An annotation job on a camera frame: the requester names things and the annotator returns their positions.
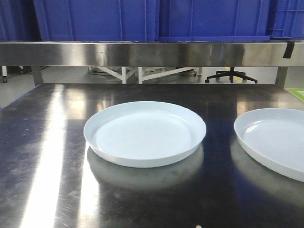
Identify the light blue plate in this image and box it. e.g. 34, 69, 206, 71
234, 108, 304, 182
84, 101, 207, 168

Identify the black office chair base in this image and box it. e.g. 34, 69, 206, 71
205, 66, 258, 84

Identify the blue plastic crate centre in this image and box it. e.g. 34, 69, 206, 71
158, 0, 270, 42

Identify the blue plastic crate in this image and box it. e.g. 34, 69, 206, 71
158, 0, 270, 42
267, 0, 304, 39
34, 0, 160, 42

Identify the blue plastic crate left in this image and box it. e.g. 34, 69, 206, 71
34, 0, 160, 42

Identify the black tape strip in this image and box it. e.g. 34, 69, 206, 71
283, 42, 295, 59

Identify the blue plastic crate right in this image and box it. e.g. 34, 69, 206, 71
267, 0, 304, 39

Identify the white table frame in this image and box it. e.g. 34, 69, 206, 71
88, 66, 203, 84

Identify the steel shelf post left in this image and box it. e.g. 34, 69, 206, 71
31, 66, 44, 86

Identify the steel shelf post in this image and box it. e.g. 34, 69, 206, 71
275, 66, 288, 89
31, 66, 44, 86

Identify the steel shelf post right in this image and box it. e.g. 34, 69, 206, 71
275, 66, 288, 89

